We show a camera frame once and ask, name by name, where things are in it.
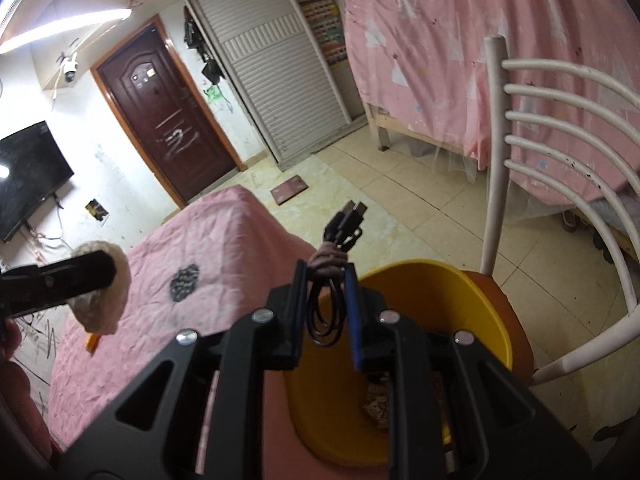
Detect white chair with orange seat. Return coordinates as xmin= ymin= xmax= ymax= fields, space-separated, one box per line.
xmin=357 ymin=35 xmax=640 ymax=396

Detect cream fluffy round pad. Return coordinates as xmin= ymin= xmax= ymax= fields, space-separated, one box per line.
xmin=70 ymin=241 xmax=132 ymax=335

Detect ceiling light strip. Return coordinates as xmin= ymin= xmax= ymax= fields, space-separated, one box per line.
xmin=0 ymin=7 xmax=133 ymax=56

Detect pink printed bed curtain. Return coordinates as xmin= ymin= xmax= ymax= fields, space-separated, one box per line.
xmin=330 ymin=0 xmax=640 ymax=206

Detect patterned packet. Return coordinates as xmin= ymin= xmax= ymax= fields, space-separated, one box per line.
xmin=362 ymin=392 xmax=393 ymax=431

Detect white security camera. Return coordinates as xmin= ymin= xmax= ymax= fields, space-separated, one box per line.
xmin=55 ymin=52 xmax=81 ymax=83

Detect dark red floor tile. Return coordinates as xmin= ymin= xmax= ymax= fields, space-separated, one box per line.
xmin=269 ymin=175 xmax=311 ymax=207

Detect black spiky round object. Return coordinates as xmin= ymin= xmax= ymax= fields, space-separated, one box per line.
xmin=169 ymin=262 xmax=202 ymax=303

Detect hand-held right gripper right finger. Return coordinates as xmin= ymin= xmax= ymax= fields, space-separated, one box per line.
xmin=345 ymin=265 xmax=596 ymax=480

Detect dark brown door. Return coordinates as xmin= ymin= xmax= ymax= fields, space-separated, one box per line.
xmin=90 ymin=15 xmax=247 ymax=208

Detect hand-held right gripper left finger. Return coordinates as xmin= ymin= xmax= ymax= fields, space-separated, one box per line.
xmin=60 ymin=259 xmax=311 ymax=480

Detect pink tablecloth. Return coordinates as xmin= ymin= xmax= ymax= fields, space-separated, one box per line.
xmin=47 ymin=185 xmax=321 ymax=480

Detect colourful grid wall poster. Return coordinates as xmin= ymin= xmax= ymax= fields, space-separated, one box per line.
xmin=299 ymin=0 xmax=349 ymax=66

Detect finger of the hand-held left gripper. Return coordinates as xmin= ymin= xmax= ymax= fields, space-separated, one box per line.
xmin=0 ymin=251 xmax=118 ymax=318

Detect black wall television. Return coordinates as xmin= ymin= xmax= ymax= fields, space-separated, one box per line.
xmin=0 ymin=121 xmax=76 ymax=243

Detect white shutter wardrobe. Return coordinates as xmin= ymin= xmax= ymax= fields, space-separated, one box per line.
xmin=177 ymin=0 xmax=353 ymax=168

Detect yellow plastic basin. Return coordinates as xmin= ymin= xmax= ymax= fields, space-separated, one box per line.
xmin=285 ymin=259 xmax=514 ymax=468

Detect person's left forearm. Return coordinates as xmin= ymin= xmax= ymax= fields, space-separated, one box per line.
xmin=0 ymin=317 xmax=56 ymax=461

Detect black hanging clothes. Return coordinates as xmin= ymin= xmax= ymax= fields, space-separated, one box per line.
xmin=182 ymin=7 xmax=208 ymax=51

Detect white wall cables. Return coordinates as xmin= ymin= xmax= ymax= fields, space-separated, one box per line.
xmin=22 ymin=195 xmax=76 ymax=261

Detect black cable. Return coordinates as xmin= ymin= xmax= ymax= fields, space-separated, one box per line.
xmin=305 ymin=199 xmax=368 ymax=348

